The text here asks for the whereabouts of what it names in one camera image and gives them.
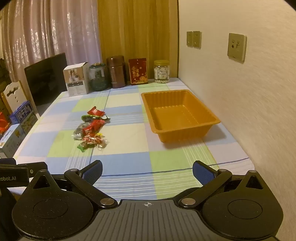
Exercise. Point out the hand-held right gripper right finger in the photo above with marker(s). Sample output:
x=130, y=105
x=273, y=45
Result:
x=203, y=172

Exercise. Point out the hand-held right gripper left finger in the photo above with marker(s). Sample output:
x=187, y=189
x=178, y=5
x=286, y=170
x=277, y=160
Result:
x=92, y=172

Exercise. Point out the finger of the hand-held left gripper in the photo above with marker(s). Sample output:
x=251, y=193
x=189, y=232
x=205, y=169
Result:
x=8, y=161
x=32, y=166

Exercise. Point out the small red snack packet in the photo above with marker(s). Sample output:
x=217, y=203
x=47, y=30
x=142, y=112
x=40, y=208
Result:
x=89, y=139
x=97, y=139

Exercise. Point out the large red snack packet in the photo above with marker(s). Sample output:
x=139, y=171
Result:
x=94, y=126

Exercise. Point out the long green snack packet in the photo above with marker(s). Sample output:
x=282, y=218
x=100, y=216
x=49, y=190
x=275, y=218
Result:
x=92, y=117

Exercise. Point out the red candy packet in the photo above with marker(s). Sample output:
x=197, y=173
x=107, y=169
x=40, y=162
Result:
x=94, y=112

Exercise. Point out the orange plastic tray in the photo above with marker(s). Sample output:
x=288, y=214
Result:
x=173, y=115

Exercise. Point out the blue white box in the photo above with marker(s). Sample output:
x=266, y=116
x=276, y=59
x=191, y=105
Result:
x=12, y=139

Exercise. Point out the red bag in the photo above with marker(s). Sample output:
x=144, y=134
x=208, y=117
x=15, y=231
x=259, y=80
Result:
x=3, y=122

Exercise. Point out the blue printed box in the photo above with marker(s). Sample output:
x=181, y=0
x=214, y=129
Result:
x=24, y=115

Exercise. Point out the white chair back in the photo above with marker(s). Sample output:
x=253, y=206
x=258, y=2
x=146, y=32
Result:
x=13, y=95

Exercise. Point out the dark wooden furniture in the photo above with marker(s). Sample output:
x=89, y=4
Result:
x=3, y=76

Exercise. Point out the black monitor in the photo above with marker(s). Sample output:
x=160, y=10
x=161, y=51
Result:
x=46, y=81

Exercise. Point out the white cardboard box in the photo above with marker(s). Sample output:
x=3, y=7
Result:
x=75, y=80

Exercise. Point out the green glass jar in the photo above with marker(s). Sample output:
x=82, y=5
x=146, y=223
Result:
x=98, y=77

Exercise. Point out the brown metal thermos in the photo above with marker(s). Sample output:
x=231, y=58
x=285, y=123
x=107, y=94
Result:
x=116, y=71

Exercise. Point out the glass jar yellow lid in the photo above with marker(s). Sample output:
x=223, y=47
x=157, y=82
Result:
x=161, y=71

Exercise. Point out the red gift box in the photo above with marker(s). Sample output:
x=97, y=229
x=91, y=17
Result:
x=138, y=71

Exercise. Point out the sheer pink curtain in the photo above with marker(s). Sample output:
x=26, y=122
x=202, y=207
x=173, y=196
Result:
x=46, y=30

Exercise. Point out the yellow brown curtain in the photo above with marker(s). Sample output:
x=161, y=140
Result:
x=138, y=30

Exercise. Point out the beige network wall socket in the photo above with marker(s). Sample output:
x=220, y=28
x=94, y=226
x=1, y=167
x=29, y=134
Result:
x=237, y=47

